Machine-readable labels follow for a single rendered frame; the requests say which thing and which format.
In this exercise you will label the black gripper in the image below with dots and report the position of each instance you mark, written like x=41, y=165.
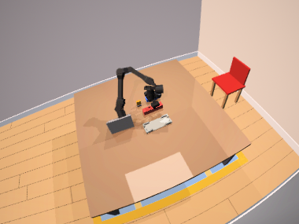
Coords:
x=150, y=98

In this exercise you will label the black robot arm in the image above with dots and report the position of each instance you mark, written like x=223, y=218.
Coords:
x=120, y=73

